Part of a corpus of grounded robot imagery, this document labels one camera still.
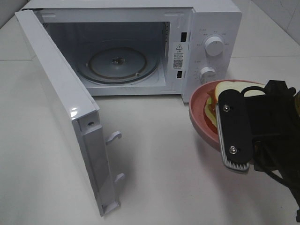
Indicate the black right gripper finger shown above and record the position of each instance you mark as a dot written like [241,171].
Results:
[234,131]

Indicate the sandwich with lettuce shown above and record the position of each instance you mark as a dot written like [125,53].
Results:
[211,101]

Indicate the glass microwave turntable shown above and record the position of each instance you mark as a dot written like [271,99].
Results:
[118,65]

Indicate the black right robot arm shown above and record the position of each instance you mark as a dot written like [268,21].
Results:
[289,180]

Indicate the white warning label sticker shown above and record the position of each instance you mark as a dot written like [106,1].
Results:
[178,55]

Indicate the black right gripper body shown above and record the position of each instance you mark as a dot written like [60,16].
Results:
[273,120]

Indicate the pink plate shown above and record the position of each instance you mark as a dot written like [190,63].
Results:
[197,115]

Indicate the upper white power knob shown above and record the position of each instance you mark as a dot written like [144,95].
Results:
[214,45]

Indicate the white microwave oven body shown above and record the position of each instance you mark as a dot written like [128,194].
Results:
[81,28]

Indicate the white microwave door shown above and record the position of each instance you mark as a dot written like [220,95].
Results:
[75,111]

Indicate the lower white timer knob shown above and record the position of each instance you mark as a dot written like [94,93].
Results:
[207,74]

